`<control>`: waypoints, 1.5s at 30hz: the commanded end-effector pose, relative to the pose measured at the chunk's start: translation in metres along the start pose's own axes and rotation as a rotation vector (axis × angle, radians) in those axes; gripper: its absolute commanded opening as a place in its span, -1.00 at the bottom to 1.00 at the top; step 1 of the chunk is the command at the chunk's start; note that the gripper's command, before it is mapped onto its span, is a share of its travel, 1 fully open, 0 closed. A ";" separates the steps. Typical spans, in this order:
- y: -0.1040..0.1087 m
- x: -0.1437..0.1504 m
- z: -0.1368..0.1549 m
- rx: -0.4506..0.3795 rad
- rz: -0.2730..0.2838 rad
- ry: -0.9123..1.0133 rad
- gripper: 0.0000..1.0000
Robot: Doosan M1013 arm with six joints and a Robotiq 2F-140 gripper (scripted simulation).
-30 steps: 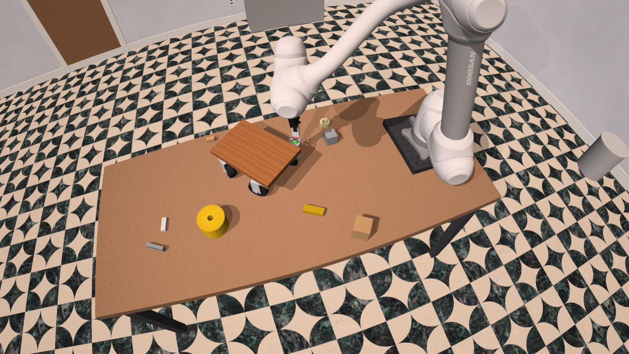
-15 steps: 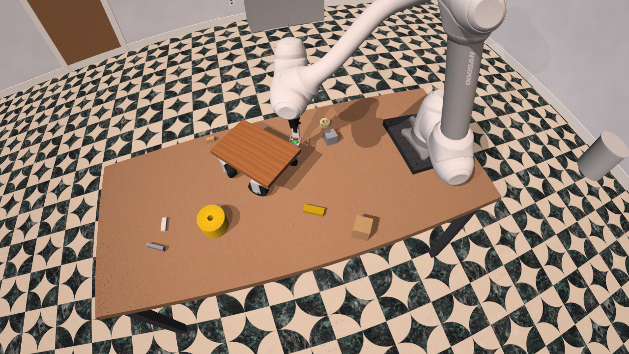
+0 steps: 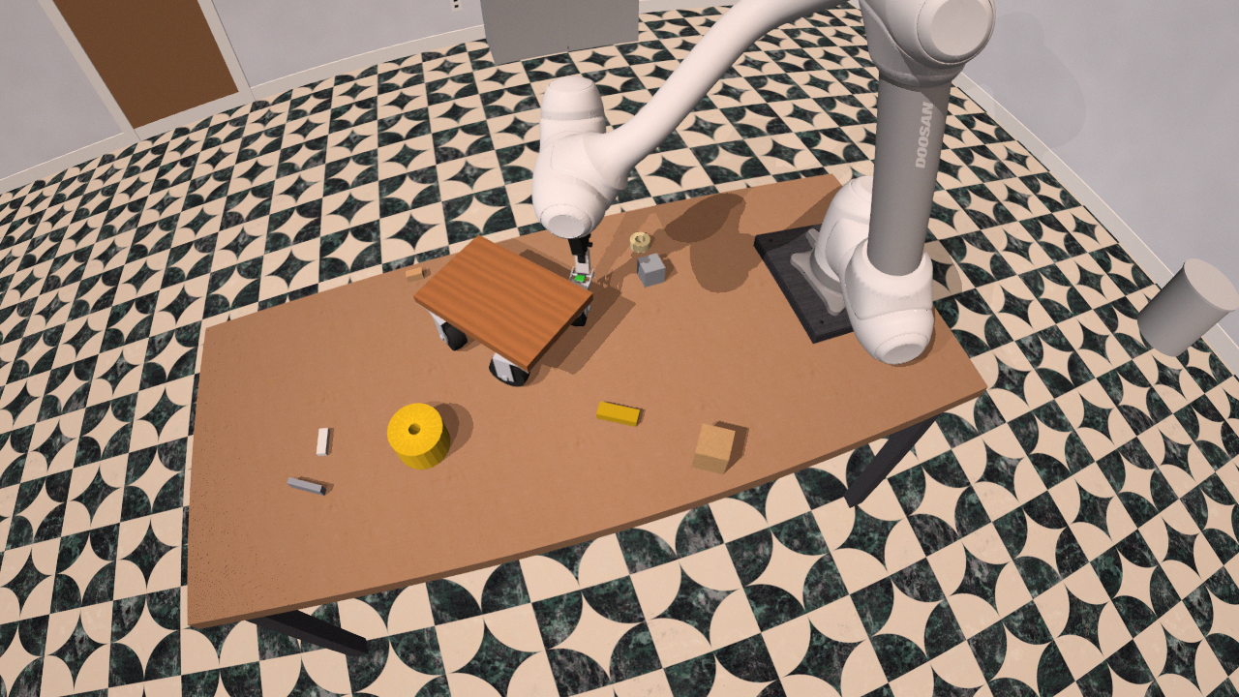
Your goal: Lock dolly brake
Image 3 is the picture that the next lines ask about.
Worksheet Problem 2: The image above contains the brown cardboard box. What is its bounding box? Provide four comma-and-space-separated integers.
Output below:
693, 423, 735, 474

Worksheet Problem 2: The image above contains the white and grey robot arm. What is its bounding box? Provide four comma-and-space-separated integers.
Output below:
532, 0, 996, 364

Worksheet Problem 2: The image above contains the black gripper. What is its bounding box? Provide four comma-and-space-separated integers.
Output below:
567, 234, 592, 274

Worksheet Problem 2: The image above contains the yellow rectangular bar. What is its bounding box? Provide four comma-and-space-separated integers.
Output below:
596, 402, 641, 427

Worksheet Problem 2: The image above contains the beige roll of masking tape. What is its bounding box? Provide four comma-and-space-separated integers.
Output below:
629, 232, 650, 254

